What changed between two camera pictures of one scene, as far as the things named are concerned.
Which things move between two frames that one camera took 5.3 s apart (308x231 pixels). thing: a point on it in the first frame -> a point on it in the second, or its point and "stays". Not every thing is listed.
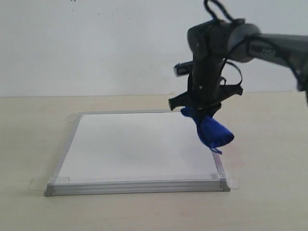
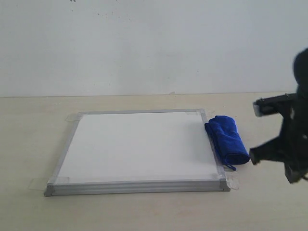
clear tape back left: (74, 117) stays
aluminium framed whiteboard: (135, 152) stays
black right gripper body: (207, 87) -> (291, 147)
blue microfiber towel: (210, 131) -> (231, 147)
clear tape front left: (40, 184) stays
